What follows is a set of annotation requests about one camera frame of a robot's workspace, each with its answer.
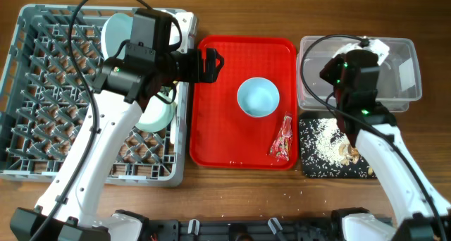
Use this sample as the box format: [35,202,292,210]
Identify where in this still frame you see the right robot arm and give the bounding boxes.
[320,50,450,240]

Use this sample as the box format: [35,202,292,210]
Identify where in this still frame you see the grey plastic dishwasher rack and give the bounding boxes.
[1,4,190,187]

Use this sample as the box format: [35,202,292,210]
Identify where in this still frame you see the black plastic tray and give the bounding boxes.
[297,111,388,180]

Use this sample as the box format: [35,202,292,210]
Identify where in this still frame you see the red snack wrapper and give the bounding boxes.
[269,113,293,161]

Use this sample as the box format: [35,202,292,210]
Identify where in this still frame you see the white plastic spoon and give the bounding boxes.
[170,85,179,144]

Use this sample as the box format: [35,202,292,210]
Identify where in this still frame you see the light blue food bowl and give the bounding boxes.
[237,77,280,118]

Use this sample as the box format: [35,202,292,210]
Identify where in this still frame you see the clear plastic bin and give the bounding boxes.
[296,36,422,112]

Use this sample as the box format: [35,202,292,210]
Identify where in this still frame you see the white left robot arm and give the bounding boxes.
[10,44,225,240]

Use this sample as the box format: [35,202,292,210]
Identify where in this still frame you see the light blue plate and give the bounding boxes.
[101,13,132,60]

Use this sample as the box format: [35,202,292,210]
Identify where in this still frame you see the light green small bowl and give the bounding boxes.
[135,90,175,132]

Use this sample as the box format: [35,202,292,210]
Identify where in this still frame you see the red plastic serving tray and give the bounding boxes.
[190,35,298,171]

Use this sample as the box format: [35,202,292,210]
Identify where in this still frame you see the rice and food scraps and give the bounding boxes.
[299,118,376,177]

